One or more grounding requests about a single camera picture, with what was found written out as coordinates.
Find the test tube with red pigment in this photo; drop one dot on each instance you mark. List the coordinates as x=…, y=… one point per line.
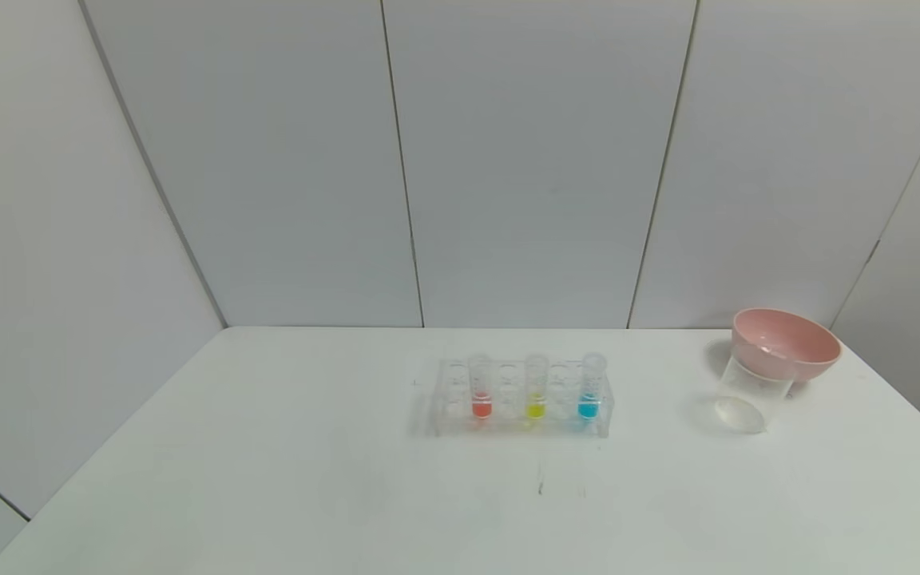
x=481, y=407

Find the test tube with yellow pigment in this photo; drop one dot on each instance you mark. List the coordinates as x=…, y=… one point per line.
x=536, y=409

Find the clear plastic test tube rack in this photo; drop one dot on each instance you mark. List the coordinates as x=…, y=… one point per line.
x=508, y=415

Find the test tube with blue pigment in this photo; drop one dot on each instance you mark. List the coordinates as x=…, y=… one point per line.
x=588, y=409

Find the clear plastic beaker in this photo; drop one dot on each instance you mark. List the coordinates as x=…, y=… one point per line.
x=747, y=399

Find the pink bowl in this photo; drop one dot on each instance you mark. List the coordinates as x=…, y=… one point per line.
x=795, y=351

